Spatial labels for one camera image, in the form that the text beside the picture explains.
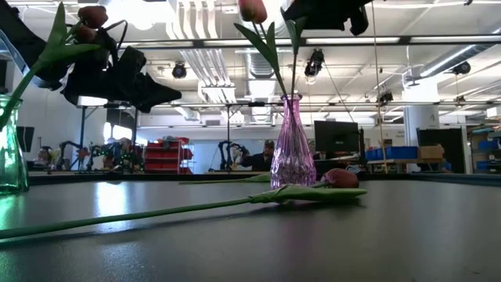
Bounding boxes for black computer monitor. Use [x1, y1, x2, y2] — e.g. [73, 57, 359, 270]
[313, 120, 360, 154]

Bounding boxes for small black monitor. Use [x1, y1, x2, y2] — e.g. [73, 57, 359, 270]
[15, 125, 35, 154]

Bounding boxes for black background rig frame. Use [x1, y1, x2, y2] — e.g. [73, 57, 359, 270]
[76, 100, 275, 173]

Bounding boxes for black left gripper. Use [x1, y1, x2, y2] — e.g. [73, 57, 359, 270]
[60, 19, 183, 114]

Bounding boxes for pink ribbed glass vase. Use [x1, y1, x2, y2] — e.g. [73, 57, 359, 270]
[269, 93, 317, 190]

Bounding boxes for overhead frame bar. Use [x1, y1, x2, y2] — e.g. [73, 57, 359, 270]
[117, 34, 501, 50]

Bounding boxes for blue bin shelf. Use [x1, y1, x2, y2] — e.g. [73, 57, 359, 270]
[471, 127, 501, 173]

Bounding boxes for thin tan hanging rod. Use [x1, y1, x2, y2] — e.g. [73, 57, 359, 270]
[369, 0, 388, 174]

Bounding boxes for silver ceiling duct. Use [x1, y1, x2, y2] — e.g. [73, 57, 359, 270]
[244, 49, 277, 79]

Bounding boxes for cardboard box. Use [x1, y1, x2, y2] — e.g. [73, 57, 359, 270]
[417, 145, 445, 160]

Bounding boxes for background robot green lights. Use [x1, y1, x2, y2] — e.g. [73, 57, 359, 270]
[92, 136, 146, 173]

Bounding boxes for red storage shelf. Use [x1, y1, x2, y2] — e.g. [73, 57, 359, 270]
[144, 136, 195, 175]

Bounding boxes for black ceiling camera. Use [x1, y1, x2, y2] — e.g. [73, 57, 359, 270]
[444, 60, 473, 76]
[171, 61, 188, 80]
[377, 90, 395, 106]
[304, 48, 326, 78]

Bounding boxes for black metal table frame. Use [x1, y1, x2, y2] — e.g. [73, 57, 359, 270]
[27, 171, 501, 187]

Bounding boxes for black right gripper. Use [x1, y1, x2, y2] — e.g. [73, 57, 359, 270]
[281, 0, 373, 37]

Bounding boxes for white round column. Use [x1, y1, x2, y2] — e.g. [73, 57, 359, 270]
[402, 78, 442, 148]

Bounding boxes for green glass vase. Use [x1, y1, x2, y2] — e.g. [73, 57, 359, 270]
[0, 95, 31, 196]

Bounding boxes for black table mat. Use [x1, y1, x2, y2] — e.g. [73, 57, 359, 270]
[0, 178, 501, 282]

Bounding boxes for black panel screen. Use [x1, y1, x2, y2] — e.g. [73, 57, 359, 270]
[415, 127, 467, 174]

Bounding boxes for blue storage bins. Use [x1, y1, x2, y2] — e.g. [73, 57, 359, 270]
[364, 146, 419, 161]

